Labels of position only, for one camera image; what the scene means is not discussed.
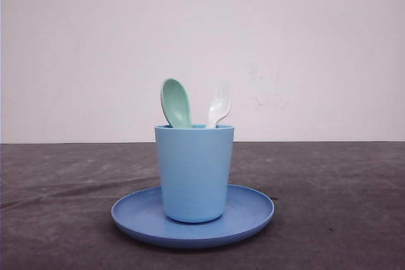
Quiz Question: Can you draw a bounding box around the light blue plastic cup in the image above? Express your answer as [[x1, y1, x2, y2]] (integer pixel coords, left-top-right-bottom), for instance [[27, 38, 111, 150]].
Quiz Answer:
[[154, 125, 235, 223]]

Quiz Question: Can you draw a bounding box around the blue plastic plate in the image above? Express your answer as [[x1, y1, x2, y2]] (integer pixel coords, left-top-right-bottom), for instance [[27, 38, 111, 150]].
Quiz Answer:
[[111, 184, 275, 249]]

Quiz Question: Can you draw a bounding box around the white plastic fork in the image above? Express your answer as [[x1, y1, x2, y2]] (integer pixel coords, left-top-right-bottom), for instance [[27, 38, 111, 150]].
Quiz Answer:
[[205, 82, 232, 129]]

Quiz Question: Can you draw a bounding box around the mint green plastic spoon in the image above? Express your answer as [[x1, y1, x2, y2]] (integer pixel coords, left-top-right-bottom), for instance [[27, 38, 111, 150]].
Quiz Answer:
[[160, 78, 192, 129]]

